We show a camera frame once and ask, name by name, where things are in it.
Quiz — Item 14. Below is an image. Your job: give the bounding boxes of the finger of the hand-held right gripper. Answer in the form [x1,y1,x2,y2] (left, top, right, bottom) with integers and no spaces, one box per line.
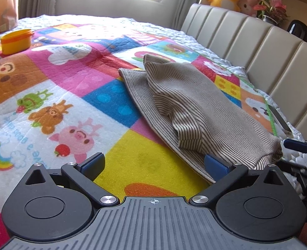
[284,135,307,159]
[276,160,307,180]

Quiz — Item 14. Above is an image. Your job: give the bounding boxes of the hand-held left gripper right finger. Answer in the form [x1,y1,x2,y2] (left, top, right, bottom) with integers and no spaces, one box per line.
[190,154,291,205]

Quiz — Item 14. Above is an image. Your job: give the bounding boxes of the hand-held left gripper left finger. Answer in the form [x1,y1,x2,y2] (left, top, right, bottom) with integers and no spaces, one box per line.
[20,152,120,206]

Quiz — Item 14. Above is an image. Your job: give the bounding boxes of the brown striped knit garment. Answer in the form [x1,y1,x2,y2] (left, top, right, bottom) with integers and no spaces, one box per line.
[118,54,284,184]

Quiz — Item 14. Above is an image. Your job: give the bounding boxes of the colourful cartoon patchwork quilt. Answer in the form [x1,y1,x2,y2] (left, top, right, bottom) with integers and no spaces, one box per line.
[0,14,307,196]

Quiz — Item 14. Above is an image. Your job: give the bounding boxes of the white smartphone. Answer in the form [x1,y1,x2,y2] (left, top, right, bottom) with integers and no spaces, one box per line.
[267,105,295,136]

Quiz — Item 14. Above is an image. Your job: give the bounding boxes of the colourful cartoon printed blanket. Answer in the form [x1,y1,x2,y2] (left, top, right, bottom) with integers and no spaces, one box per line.
[0,22,278,243]

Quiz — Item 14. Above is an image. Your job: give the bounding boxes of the beige padded headboard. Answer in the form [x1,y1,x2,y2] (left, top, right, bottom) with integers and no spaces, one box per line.
[181,3,307,141]

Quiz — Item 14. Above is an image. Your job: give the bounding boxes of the black rounded object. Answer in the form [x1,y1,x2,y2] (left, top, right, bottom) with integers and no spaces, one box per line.
[287,20,307,41]

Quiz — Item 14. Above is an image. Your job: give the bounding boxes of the potted pink flowers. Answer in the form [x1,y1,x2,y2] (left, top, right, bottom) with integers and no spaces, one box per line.
[253,0,291,26]

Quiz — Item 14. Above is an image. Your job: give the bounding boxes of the orange plastic container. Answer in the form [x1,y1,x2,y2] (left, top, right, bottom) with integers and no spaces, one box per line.
[0,29,33,55]

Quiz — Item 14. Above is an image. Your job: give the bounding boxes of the pink plush toy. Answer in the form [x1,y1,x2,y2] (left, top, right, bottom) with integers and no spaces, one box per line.
[238,0,259,17]

